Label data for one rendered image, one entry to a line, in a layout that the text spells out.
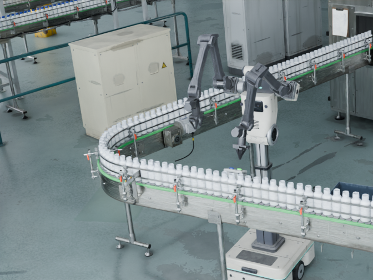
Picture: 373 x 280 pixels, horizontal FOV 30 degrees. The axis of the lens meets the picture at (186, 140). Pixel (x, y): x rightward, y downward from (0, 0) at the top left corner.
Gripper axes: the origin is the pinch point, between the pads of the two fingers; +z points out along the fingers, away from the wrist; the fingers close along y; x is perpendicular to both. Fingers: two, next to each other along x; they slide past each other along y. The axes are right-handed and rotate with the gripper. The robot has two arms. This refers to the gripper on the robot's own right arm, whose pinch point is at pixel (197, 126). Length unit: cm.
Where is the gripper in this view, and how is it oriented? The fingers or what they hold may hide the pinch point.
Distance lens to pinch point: 469.5
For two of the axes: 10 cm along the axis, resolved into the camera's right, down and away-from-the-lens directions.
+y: -5.2, 3.7, -7.7
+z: 1.0, 9.2, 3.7
